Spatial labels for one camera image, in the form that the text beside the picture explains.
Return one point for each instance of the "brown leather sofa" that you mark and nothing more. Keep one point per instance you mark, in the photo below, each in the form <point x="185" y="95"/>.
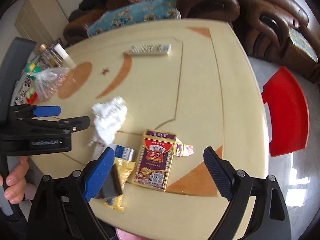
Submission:
<point x="91" y="10"/>

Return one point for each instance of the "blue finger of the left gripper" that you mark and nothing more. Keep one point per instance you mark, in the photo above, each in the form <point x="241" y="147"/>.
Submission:
<point x="46" y="111"/>
<point x="72" y="124"/>

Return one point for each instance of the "person's left hand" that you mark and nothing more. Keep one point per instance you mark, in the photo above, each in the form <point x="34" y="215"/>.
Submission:
<point x="16" y="182"/>

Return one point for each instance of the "glass jar with lid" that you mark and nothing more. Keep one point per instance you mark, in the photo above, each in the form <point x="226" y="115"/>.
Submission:
<point x="47" y="56"/>

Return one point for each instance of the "white remote control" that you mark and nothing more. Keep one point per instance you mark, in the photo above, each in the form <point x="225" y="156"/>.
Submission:
<point x="149" y="50"/>

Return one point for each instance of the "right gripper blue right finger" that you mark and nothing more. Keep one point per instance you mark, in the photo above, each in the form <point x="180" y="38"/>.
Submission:
<point x="221" y="172"/>

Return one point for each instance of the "pink trash bag liner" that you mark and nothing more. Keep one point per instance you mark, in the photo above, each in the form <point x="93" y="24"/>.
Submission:
<point x="123" y="235"/>

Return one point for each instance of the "purple playing card box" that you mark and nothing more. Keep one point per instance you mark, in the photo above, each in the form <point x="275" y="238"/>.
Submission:
<point x="154" y="160"/>

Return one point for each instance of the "torn card box flap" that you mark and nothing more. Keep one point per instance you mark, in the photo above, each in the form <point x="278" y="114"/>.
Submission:
<point x="183" y="150"/>

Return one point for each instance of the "white tissue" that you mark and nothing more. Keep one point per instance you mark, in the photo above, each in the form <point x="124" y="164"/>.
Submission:
<point x="108" y="120"/>

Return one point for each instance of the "brown leather armchair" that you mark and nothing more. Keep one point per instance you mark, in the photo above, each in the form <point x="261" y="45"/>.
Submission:
<point x="277" y="31"/>

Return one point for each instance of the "yellow candy wrapper bag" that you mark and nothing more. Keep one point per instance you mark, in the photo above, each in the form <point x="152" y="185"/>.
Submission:
<point x="113" y="189"/>

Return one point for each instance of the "cream cabinet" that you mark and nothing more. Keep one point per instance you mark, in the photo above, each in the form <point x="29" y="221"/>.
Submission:
<point x="41" y="21"/>

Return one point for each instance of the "blue white medicine box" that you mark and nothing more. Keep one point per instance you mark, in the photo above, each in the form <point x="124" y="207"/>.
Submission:
<point x="122" y="152"/>

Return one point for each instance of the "blue floral seat cushion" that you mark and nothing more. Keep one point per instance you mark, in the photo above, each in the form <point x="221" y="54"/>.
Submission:
<point x="135" y="13"/>

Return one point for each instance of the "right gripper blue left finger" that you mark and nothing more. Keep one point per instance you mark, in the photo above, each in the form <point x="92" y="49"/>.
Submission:
<point x="96" y="173"/>

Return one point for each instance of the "green yellow toy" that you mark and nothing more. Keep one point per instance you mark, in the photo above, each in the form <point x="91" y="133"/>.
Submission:
<point x="31" y="70"/>

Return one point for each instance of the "patterned tray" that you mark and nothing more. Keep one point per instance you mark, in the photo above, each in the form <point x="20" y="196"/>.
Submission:
<point x="18" y="96"/>

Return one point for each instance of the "red plastic stool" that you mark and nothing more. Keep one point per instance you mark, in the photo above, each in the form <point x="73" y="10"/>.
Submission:
<point x="289" y="113"/>

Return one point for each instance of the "clear plastic bag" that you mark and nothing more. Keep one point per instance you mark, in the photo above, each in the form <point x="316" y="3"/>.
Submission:
<point x="48" y="81"/>

